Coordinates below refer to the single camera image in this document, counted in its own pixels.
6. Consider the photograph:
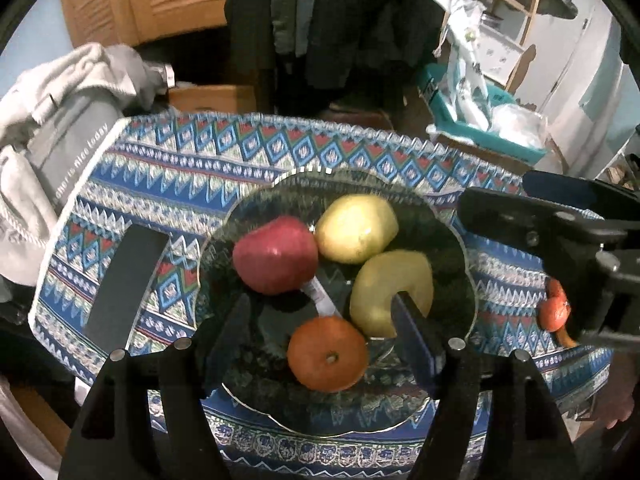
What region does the dark glass bowl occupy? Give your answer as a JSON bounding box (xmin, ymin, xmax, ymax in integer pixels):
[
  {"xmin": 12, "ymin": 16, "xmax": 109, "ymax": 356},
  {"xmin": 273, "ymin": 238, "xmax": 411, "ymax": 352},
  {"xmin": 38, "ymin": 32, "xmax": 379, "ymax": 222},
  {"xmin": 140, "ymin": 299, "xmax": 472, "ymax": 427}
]
[{"xmin": 195, "ymin": 167, "xmax": 478, "ymax": 436}]

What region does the teal plastic bin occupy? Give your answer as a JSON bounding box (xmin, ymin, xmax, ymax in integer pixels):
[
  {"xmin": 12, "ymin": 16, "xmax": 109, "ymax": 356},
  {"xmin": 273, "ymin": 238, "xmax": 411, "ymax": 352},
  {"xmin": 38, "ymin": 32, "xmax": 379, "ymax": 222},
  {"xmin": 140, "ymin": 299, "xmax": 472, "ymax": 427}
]
[{"xmin": 417, "ymin": 62, "xmax": 548, "ymax": 166}]

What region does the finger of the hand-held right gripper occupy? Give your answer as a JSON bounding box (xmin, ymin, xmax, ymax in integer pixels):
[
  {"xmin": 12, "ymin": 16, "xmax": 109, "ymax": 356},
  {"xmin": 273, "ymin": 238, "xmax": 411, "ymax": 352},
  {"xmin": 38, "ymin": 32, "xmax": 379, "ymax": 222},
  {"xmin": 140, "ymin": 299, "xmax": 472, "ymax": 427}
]
[
  {"xmin": 457, "ymin": 187, "xmax": 626, "ymax": 261},
  {"xmin": 522, "ymin": 170, "xmax": 640, "ymax": 218}
]

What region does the wooden shelf rack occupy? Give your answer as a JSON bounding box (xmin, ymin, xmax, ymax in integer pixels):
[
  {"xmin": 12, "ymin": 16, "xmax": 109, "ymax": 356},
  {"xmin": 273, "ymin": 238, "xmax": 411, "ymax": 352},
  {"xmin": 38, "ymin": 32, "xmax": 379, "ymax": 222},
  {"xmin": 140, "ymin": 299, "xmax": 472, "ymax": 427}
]
[{"xmin": 447, "ymin": 0, "xmax": 546, "ymax": 91}]

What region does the wooden drawer box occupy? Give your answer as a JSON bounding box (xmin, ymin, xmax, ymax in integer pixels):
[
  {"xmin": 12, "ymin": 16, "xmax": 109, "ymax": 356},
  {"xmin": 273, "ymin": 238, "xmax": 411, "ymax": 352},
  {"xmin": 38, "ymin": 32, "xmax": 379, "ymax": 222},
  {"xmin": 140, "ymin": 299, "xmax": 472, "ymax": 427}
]
[{"xmin": 167, "ymin": 85, "xmax": 258, "ymax": 113}]

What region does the grey jacket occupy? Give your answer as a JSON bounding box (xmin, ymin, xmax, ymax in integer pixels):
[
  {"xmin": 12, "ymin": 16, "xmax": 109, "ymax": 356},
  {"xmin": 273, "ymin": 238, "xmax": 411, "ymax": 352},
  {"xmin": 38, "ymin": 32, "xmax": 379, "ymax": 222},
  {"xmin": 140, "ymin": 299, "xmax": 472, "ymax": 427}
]
[{"xmin": 272, "ymin": 0, "xmax": 321, "ymax": 58}]

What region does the white printed plastic bag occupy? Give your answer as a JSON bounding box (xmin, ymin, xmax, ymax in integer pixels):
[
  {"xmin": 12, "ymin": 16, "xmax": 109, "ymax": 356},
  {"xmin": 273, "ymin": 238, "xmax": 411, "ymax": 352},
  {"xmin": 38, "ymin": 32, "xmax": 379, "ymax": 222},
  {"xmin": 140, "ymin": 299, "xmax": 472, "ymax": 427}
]
[{"xmin": 432, "ymin": 0, "xmax": 493, "ymax": 128}]

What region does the cardboard box with red label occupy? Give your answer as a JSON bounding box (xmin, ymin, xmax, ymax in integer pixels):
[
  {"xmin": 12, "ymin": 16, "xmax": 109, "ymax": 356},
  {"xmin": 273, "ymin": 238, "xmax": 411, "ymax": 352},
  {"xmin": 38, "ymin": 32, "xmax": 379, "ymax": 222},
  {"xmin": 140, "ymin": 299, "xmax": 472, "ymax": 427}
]
[{"xmin": 320, "ymin": 102, "xmax": 396, "ymax": 128}]

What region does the black rectangular phone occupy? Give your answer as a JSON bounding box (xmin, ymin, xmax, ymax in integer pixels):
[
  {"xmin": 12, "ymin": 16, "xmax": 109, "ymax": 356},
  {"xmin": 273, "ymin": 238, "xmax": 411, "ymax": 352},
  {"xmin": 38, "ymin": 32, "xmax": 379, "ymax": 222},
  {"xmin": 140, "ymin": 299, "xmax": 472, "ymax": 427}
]
[{"xmin": 84, "ymin": 225, "xmax": 171, "ymax": 356}]

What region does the white fleece garment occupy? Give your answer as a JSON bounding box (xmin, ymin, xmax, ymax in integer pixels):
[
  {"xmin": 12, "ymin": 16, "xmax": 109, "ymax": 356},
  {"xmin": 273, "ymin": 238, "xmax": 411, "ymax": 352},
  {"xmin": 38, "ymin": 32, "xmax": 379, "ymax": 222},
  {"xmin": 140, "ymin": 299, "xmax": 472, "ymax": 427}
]
[{"xmin": 0, "ymin": 42, "xmax": 146, "ymax": 286}]

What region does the white door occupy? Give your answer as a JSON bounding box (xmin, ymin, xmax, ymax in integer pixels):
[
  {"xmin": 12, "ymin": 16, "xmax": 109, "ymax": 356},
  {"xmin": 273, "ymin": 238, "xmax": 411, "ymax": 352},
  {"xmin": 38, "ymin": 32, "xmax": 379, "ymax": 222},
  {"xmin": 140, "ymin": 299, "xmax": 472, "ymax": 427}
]
[{"xmin": 550, "ymin": 10, "xmax": 631, "ymax": 171}]

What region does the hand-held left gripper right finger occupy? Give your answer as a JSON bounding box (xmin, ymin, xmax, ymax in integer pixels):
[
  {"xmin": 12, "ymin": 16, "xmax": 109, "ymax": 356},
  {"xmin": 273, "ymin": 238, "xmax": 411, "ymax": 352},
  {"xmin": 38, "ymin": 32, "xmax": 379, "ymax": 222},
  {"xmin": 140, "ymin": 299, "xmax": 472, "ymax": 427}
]
[{"xmin": 390, "ymin": 294, "xmax": 576, "ymax": 480}]

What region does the yellow pear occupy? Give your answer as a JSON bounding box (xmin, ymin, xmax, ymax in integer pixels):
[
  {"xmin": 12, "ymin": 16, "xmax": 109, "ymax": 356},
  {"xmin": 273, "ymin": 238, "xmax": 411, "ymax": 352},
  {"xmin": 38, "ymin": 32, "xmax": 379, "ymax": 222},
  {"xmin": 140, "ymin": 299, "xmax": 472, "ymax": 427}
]
[
  {"xmin": 314, "ymin": 195, "xmax": 400, "ymax": 265},
  {"xmin": 349, "ymin": 250, "xmax": 435, "ymax": 338}
]

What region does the bright red apple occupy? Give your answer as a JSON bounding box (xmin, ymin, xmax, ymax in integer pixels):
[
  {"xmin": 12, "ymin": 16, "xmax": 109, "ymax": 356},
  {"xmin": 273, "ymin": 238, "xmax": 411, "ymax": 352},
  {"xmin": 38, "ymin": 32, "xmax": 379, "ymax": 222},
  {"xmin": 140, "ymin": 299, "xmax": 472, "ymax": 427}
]
[{"xmin": 232, "ymin": 216, "xmax": 320, "ymax": 296}]

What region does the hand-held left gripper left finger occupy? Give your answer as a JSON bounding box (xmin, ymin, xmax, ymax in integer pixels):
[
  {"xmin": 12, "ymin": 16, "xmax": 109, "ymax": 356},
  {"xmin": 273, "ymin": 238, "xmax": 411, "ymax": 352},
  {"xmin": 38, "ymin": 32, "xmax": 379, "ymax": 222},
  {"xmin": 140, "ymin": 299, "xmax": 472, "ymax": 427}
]
[{"xmin": 57, "ymin": 292, "xmax": 251, "ymax": 480}]

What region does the wooden louvered wardrobe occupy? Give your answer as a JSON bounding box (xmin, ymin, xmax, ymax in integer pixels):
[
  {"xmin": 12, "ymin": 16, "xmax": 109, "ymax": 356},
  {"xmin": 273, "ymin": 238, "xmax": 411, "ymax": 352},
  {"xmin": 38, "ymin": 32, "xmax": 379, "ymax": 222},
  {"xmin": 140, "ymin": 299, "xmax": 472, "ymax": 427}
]
[{"xmin": 57, "ymin": 0, "xmax": 236, "ymax": 48}]

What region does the grey printed bag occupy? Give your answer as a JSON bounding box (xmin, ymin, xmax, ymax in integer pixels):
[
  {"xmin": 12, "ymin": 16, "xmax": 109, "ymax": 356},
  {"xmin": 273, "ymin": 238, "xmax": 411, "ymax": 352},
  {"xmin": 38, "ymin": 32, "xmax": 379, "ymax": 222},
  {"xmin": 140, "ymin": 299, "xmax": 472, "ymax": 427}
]
[{"xmin": 30, "ymin": 92, "xmax": 118, "ymax": 206}]

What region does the black coat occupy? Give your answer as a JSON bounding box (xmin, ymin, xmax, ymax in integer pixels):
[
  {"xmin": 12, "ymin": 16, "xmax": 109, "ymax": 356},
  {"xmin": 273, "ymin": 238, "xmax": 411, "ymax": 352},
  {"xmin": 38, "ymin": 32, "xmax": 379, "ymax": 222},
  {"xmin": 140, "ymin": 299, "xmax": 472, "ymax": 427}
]
[{"xmin": 225, "ymin": 0, "xmax": 441, "ymax": 91}]

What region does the large cardboard box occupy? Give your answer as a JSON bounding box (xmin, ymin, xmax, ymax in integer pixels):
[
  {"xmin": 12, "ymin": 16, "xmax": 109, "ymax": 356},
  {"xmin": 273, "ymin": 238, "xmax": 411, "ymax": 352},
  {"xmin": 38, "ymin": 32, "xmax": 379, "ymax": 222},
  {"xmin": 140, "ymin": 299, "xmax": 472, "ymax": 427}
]
[{"xmin": 425, "ymin": 125, "xmax": 566, "ymax": 176}]

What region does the person's right hand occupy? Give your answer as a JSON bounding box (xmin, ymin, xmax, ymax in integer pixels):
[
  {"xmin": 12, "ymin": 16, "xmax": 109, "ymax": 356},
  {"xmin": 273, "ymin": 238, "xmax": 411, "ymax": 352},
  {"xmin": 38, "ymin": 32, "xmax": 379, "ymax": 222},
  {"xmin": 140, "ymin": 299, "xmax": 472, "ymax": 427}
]
[{"xmin": 592, "ymin": 385, "xmax": 636, "ymax": 431}]

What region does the grey crumpled garment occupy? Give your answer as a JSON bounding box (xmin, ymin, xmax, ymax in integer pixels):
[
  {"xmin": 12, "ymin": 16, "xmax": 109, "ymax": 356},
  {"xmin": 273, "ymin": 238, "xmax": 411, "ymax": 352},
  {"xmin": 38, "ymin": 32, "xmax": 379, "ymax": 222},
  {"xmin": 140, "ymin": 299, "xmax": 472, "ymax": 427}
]
[{"xmin": 105, "ymin": 44, "xmax": 176, "ymax": 111}]

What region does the clear plastic bag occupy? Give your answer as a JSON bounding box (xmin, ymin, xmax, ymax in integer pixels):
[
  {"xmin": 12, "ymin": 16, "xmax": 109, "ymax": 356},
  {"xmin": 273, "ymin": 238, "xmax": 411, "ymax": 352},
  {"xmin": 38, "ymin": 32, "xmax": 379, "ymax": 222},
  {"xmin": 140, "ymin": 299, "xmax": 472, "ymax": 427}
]
[{"xmin": 490, "ymin": 102, "xmax": 548, "ymax": 153}]

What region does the blue patterned tablecloth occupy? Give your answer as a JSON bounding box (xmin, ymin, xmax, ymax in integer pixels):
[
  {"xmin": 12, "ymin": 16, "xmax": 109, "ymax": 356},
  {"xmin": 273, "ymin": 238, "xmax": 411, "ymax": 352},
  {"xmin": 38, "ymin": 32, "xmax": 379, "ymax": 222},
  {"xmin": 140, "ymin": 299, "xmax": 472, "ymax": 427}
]
[{"xmin": 27, "ymin": 110, "xmax": 616, "ymax": 466}]

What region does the medium orange with stem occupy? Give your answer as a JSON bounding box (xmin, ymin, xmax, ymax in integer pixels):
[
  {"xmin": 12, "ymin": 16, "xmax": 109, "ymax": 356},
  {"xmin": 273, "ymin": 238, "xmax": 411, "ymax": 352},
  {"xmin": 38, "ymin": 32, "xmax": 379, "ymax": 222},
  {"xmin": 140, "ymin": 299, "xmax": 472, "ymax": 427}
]
[{"xmin": 286, "ymin": 316, "xmax": 370, "ymax": 393}]

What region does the white patterned box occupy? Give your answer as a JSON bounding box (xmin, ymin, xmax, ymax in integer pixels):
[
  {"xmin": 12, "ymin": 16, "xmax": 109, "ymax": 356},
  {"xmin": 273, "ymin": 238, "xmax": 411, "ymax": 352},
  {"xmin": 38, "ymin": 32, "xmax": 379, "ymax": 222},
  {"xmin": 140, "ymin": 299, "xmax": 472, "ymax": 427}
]
[{"xmin": 477, "ymin": 20, "xmax": 526, "ymax": 78}]

